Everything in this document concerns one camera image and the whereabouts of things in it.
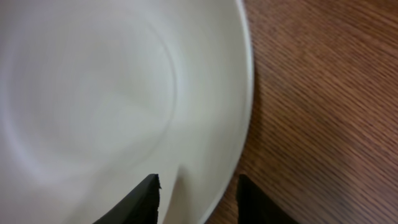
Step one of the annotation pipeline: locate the cream plastic bowl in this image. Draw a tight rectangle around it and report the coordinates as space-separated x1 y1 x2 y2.
1 0 254 223

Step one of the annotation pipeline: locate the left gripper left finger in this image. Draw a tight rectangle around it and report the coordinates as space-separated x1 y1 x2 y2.
94 174 161 224

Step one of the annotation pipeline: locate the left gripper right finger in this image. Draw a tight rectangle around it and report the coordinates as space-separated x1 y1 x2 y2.
236 174 299 224

